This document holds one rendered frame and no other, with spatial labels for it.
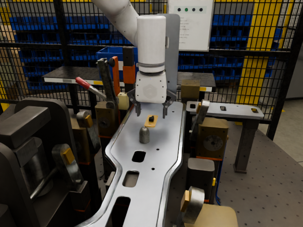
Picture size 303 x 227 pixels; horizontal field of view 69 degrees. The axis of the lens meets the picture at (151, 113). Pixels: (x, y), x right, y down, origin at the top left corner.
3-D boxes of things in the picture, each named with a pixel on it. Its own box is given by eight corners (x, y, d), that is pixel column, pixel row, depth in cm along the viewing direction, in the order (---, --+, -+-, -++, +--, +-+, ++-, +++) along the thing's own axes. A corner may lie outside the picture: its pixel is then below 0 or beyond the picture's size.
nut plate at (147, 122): (154, 127, 75) (154, 124, 74) (144, 126, 75) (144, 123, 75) (158, 115, 82) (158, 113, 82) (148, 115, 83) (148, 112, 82)
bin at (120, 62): (157, 81, 109) (157, 54, 103) (98, 78, 113) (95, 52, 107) (161, 71, 123) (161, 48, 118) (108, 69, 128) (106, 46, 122)
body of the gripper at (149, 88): (132, 70, 67) (134, 103, 73) (166, 71, 66) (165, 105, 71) (138, 64, 74) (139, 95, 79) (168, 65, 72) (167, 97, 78)
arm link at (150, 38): (133, 58, 72) (143, 65, 64) (132, 14, 66) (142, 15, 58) (157, 56, 74) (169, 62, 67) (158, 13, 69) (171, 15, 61)
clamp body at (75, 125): (98, 222, 76) (83, 130, 59) (69, 217, 78) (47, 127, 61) (105, 206, 82) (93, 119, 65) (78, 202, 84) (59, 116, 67)
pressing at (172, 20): (176, 95, 101) (180, 13, 85) (151, 93, 102) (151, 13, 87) (176, 94, 101) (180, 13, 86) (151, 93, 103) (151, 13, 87)
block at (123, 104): (130, 170, 99) (126, 95, 83) (122, 170, 100) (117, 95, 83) (132, 165, 102) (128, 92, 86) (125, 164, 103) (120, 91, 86)
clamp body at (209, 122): (222, 211, 80) (239, 129, 65) (189, 206, 82) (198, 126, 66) (220, 197, 86) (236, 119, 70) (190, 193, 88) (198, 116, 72)
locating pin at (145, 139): (148, 148, 67) (148, 129, 64) (138, 147, 67) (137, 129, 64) (150, 142, 70) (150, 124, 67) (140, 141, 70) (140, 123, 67)
